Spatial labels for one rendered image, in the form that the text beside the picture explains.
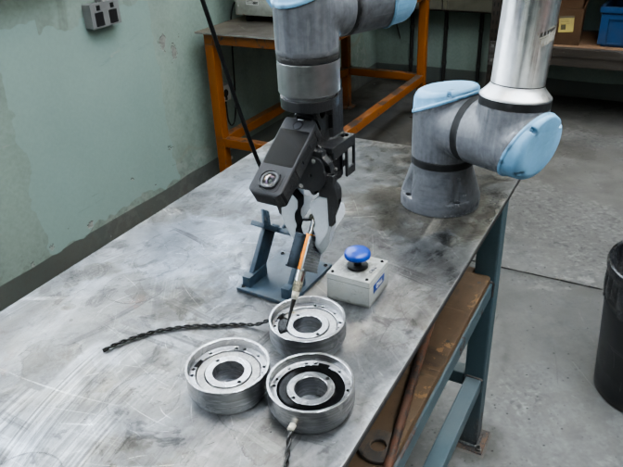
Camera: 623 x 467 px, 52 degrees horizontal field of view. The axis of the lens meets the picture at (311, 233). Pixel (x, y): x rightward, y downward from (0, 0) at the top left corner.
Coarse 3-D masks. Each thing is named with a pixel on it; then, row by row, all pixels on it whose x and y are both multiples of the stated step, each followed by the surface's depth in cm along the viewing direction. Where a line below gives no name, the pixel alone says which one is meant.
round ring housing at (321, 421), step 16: (304, 352) 80; (320, 352) 80; (288, 368) 80; (336, 368) 79; (272, 384) 77; (288, 384) 77; (304, 384) 78; (320, 384) 78; (352, 384) 75; (272, 400) 74; (304, 400) 74; (320, 400) 74; (352, 400) 75; (288, 416) 72; (304, 416) 72; (320, 416) 72; (336, 416) 73; (304, 432) 74; (320, 432) 74
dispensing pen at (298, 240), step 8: (312, 216) 85; (312, 224) 85; (296, 232) 84; (312, 232) 85; (296, 240) 84; (304, 240) 84; (296, 248) 84; (296, 256) 84; (288, 264) 84; (296, 264) 84; (296, 272) 85; (304, 272) 85; (296, 280) 85; (296, 288) 85; (296, 296) 85; (288, 320) 85
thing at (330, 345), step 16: (288, 304) 91; (304, 304) 91; (320, 304) 91; (336, 304) 89; (272, 320) 88; (304, 320) 89; (320, 320) 88; (336, 320) 88; (272, 336) 85; (304, 336) 85; (336, 336) 84; (288, 352) 84; (336, 352) 86
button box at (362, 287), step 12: (336, 264) 97; (348, 264) 97; (372, 264) 97; (384, 264) 97; (336, 276) 95; (348, 276) 94; (360, 276) 94; (372, 276) 94; (384, 276) 98; (336, 288) 96; (348, 288) 95; (360, 288) 94; (372, 288) 94; (384, 288) 99; (348, 300) 96; (360, 300) 95; (372, 300) 95
